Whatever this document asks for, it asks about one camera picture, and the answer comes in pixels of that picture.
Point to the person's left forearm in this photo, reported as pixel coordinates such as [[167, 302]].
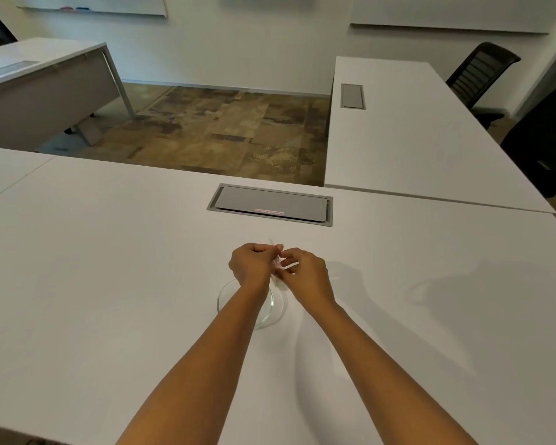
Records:
[[199, 366]]

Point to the person's left thumb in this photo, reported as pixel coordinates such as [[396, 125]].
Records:
[[271, 247]]

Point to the whiteboard markers on tray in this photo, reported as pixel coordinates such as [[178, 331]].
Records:
[[76, 9]]

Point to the person's left hand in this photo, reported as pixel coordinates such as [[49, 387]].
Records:
[[246, 266]]

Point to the person's right hand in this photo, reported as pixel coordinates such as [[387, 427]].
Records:
[[308, 278]]

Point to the white desk with modesty panel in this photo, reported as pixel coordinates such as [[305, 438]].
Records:
[[41, 87]]

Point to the small clear plastic wrapper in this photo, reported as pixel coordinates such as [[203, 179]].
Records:
[[276, 261]]

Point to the long white desk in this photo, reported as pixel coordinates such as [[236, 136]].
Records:
[[412, 134]]

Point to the black mesh office chair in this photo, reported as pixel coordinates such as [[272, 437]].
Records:
[[479, 78]]

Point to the person's right thumb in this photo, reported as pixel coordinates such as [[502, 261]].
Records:
[[291, 262]]

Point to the person's right forearm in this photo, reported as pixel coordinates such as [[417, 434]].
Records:
[[375, 370]]

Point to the clear glass dish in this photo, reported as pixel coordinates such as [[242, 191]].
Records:
[[272, 306]]

